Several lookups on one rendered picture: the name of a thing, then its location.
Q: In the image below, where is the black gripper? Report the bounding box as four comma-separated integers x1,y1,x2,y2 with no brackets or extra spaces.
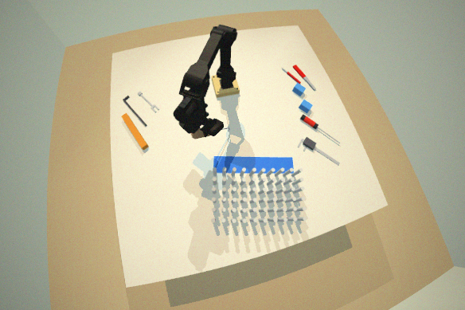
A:
196,103,224,137

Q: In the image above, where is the blue flat strip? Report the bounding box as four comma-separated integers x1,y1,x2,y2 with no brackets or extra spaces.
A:
213,156,294,174

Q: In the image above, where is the small blue block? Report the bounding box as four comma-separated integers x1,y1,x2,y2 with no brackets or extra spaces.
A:
299,100,313,113
292,83,306,96

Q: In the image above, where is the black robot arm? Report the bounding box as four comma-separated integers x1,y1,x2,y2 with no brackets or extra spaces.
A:
174,25,238,134

